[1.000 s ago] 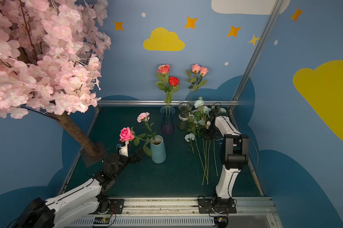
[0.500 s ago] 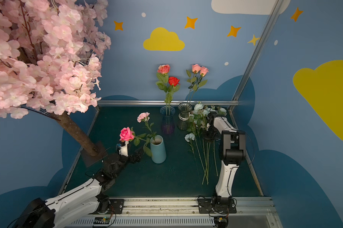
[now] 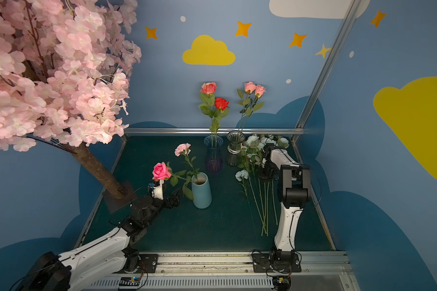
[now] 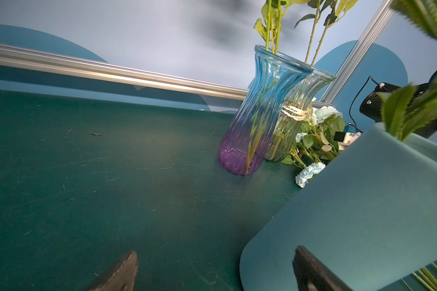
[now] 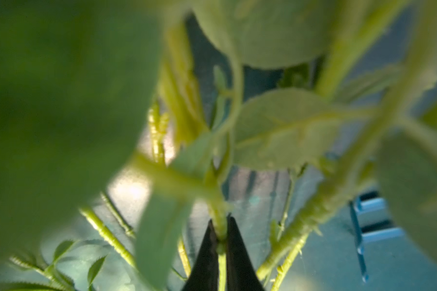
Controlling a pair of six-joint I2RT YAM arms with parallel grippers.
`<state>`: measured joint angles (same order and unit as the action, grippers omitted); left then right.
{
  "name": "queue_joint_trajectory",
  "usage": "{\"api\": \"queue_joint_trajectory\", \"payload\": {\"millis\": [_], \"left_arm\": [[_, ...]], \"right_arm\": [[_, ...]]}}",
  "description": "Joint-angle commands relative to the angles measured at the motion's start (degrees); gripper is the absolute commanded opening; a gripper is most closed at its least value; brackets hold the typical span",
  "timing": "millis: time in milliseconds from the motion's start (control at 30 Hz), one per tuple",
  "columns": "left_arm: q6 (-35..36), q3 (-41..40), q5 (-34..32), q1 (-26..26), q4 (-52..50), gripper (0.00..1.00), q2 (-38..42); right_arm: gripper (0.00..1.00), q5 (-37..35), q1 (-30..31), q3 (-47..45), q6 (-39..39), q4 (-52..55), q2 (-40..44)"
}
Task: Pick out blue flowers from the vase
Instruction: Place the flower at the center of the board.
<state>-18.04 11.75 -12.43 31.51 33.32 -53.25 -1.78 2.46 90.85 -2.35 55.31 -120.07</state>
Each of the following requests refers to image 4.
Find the white flower stem blue vase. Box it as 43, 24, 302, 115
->
281, 106, 345, 169

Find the aluminium frame back bar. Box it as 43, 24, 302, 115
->
0, 44, 249, 101

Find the red and coral rose stem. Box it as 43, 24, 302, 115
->
254, 0, 297, 55

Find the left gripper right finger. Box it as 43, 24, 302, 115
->
292, 246, 352, 291

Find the purple ribbed glass vase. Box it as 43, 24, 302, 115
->
218, 45, 314, 176

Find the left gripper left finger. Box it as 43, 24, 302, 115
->
86, 250, 138, 291

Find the clear ribbed glass vase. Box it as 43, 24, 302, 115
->
265, 68, 335, 162

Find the light blue ceramic vase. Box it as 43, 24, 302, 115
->
240, 123, 437, 291

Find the aluminium frame corner post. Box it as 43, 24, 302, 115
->
319, 0, 393, 104

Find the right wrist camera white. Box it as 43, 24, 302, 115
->
334, 132, 361, 151

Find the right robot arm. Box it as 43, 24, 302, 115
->
360, 71, 437, 141

